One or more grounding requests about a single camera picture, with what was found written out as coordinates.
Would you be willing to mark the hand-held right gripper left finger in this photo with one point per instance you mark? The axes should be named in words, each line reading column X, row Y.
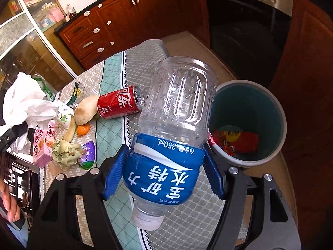
column 114, row 172

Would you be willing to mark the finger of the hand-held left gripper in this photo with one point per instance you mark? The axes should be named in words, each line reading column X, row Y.
column 13, row 135

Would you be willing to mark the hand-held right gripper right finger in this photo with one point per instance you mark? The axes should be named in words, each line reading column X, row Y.
column 213, row 177

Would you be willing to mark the pink snack box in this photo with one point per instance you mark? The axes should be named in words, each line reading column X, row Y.
column 43, row 145

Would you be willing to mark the grey round trash bin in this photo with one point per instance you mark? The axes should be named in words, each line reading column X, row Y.
column 247, row 104

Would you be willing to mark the clear plastic bottle blue label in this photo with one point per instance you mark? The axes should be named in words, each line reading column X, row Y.
column 177, row 104

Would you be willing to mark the person's left hand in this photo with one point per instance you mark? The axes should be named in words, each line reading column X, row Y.
column 10, row 200

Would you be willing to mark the purple egg-shaped package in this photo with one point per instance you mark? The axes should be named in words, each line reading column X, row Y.
column 88, row 155

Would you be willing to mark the white plastic bag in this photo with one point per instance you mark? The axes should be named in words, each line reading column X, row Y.
column 26, row 101

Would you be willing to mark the dark wooden chair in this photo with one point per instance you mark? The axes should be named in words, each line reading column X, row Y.
column 15, row 174

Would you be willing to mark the red snack wrapper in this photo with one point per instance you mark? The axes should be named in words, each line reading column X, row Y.
column 242, row 140

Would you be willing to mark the small tangerine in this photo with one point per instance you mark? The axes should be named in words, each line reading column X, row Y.
column 83, row 129

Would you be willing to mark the banana peel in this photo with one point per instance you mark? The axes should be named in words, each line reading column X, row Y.
column 65, row 152

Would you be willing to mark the floral paper cup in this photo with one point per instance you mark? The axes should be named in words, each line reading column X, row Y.
column 63, row 116

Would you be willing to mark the green printed plastic bag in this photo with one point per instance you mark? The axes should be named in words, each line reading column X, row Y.
column 46, row 88

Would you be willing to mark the red soda can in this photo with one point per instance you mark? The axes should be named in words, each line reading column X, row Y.
column 114, row 104

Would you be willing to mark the beige potato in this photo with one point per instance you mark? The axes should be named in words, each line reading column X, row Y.
column 84, row 109

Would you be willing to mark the silver green snack packet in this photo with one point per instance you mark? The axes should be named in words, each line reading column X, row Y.
column 75, row 93

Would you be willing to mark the glass door display cabinet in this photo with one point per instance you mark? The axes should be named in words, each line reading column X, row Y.
column 26, row 44

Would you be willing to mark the wooden kitchen cabinet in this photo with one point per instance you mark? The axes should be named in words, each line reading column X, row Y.
column 135, row 18
column 307, row 83

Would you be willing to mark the small glass bottle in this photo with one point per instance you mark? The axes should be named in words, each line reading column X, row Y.
column 69, row 10

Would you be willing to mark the built-in black oven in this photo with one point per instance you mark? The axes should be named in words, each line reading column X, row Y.
column 247, row 26

